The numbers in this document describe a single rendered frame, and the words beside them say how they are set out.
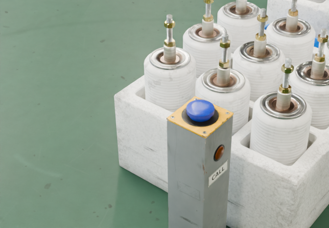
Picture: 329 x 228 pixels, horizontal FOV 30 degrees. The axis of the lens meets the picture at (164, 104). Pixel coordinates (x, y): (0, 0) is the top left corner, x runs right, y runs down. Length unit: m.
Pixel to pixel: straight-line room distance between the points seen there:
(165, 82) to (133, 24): 0.68
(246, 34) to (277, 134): 0.33
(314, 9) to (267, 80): 0.40
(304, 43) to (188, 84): 0.25
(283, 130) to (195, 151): 0.18
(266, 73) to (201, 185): 0.30
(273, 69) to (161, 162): 0.27
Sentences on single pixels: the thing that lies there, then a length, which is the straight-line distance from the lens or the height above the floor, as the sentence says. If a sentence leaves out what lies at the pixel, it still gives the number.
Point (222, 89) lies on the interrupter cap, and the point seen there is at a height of 0.25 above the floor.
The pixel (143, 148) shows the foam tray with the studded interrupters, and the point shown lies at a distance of 1.18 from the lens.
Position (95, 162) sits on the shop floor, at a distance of 1.29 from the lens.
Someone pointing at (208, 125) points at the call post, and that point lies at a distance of 0.86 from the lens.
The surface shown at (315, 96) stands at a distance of 1.08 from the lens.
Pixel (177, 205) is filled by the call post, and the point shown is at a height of 0.15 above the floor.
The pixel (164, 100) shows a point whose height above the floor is 0.19.
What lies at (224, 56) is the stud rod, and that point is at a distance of 1.04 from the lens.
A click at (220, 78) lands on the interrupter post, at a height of 0.26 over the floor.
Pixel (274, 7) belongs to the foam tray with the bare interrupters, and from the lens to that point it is 1.54.
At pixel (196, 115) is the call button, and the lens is 0.86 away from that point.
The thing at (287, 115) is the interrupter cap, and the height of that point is 0.25.
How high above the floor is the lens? 0.85
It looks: 36 degrees down
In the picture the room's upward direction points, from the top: 1 degrees counter-clockwise
